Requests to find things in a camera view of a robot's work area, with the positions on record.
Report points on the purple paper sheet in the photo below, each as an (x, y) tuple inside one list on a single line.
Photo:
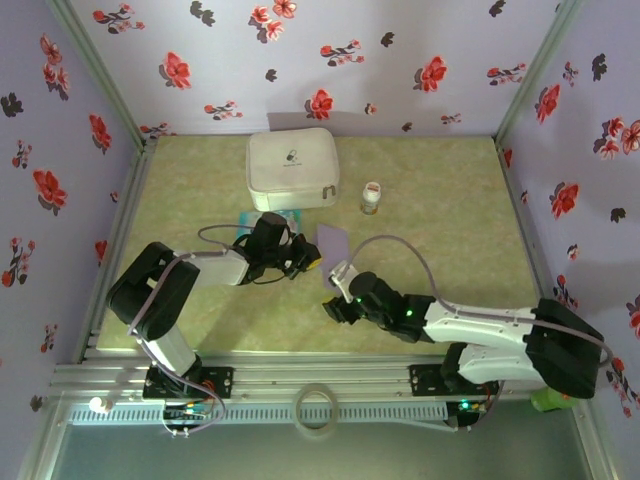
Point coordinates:
[(332, 245)]

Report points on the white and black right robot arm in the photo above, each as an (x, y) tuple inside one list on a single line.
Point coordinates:
[(565, 350)]

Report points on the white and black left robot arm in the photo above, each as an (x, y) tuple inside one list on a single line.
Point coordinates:
[(150, 295)]

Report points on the blue wet wipes packet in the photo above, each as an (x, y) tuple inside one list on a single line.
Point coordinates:
[(295, 217)]

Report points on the white pill bottle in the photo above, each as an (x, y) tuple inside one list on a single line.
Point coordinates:
[(371, 197)]

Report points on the white zip case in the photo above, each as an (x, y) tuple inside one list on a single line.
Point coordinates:
[(310, 155)]

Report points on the clear tape roll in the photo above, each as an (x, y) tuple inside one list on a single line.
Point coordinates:
[(317, 434)]

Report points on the green plastic container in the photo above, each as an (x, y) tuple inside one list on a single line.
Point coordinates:
[(547, 402)]

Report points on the small white bottle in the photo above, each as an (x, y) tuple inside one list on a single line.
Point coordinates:
[(100, 404)]

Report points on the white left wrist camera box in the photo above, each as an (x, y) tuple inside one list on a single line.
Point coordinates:
[(286, 237)]

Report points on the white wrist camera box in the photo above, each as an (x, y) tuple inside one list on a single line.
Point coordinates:
[(342, 275), (286, 237)]

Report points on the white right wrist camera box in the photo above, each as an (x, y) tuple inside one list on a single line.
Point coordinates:
[(342, 275)]

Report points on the long aluminium frame rail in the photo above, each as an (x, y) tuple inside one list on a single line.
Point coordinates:
[(320, 372)]

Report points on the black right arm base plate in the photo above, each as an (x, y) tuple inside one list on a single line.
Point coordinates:
[(422, 380)]

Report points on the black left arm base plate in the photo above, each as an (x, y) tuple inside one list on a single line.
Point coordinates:
[(220, 382)]

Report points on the aluminium side rail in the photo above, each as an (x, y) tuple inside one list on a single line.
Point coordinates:
[(132, 200), (510, 175)]

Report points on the aluminium corner post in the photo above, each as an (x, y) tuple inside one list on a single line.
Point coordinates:
[(540, 70), (95, 75)]

